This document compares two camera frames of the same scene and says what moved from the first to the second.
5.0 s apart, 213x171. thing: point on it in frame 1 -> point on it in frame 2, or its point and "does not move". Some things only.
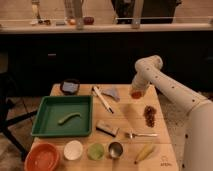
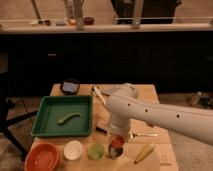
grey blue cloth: (112, 92) does not move
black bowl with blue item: (70, 87) does not move
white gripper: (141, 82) -> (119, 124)
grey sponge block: (104, 127) does not move
